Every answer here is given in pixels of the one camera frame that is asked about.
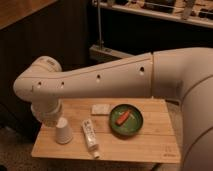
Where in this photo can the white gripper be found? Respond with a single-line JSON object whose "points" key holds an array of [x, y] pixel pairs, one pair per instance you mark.
{"points": [[47, 113]]}

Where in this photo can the wooden cabinet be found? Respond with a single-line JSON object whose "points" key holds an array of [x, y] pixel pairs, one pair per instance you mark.
{"points": [[59, 31]]}

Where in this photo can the metal shelf rack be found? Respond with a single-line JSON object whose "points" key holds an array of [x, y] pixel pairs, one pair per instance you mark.
{"points": [[179, 23]]}

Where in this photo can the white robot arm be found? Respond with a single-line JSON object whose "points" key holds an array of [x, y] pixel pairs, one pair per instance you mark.
{"points": [[184, 75]]}

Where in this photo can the orange carrot piece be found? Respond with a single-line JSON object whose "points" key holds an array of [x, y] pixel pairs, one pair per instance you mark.
{"points": [[122, 118]]}

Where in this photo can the white tube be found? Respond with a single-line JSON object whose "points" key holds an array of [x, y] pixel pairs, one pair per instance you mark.
{"points": [[90, 137]]}

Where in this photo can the green bowl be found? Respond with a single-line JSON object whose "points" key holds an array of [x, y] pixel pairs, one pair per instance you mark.
{"points": [[131, 126]]}

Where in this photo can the grey metal beam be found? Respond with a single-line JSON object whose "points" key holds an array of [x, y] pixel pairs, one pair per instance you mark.
{"points": [[106, 54]]}

